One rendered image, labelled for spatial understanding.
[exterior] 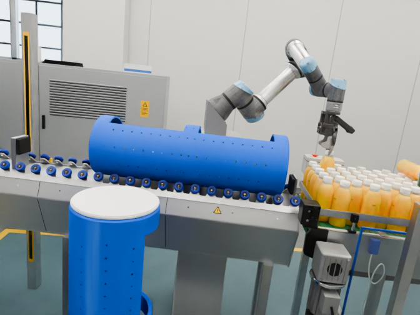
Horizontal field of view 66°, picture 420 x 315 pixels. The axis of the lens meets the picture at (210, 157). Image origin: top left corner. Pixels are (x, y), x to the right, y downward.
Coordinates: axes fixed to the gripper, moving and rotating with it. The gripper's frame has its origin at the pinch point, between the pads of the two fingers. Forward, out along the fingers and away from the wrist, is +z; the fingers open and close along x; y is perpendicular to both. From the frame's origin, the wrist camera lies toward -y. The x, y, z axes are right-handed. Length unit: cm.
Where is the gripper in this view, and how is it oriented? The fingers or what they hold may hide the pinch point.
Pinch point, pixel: (329, 152)
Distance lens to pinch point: 172.5
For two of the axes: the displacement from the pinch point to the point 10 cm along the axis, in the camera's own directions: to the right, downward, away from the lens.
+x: -0.8, 2.2, -9.7
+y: -9.9, -1.3, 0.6
